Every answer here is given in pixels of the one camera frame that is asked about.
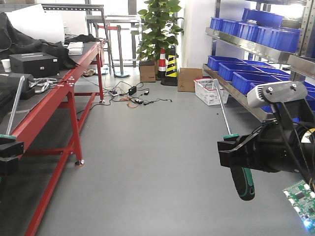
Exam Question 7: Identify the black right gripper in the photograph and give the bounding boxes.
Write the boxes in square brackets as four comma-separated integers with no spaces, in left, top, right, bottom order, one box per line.
[217,121,308,173]

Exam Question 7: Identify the red white traffic cone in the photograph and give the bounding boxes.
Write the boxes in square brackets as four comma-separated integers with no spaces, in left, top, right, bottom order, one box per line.
[157,49,166,80]

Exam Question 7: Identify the white paper cup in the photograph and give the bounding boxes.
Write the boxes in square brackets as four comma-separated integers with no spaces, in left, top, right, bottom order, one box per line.
[1,59,11,72]

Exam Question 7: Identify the steel shelving rack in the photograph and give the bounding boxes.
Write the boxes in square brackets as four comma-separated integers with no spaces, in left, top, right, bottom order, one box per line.
[203,0,315,121]

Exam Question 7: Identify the tangle of cables on floor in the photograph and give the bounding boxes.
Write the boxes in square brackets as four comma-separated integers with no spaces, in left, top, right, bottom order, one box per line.
[98,81,173,109]

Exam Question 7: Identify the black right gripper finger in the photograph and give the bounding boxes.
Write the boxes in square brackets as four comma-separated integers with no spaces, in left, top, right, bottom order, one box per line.
[0,141,24,158]

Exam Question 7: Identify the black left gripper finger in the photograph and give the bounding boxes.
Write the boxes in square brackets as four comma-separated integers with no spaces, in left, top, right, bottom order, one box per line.
[0,157,19,176]

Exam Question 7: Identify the red frame workbench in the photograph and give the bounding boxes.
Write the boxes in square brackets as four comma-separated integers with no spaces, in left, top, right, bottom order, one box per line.
[0,42,104,236]

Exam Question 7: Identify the brown cardboard box on floor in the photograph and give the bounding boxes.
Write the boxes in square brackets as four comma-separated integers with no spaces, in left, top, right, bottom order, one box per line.
[178,67,203,92]

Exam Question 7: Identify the cardboard box under plant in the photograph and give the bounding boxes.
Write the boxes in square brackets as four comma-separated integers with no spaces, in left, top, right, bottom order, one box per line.
[139,60,156,83]

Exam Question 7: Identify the white wire basket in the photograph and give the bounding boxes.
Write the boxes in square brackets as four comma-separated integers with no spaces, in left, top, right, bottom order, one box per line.
[194,77,220,106]

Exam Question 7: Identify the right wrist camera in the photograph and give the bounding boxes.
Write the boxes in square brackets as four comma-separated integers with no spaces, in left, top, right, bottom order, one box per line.
[247,81,308,108]

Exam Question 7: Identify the green potted plant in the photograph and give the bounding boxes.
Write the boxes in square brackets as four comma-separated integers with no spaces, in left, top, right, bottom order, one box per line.
[136,0,184,61]

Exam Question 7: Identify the green circuit board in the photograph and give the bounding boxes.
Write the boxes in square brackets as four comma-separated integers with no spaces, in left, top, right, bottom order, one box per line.
[283,180,315,234]

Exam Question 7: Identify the black electronics box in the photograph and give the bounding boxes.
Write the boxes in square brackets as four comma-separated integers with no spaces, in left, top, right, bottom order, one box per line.
[9,52,60,78]

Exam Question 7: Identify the black yellow traffic cone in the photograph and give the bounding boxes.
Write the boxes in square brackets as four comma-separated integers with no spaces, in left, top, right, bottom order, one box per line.
[161,46,178,86]

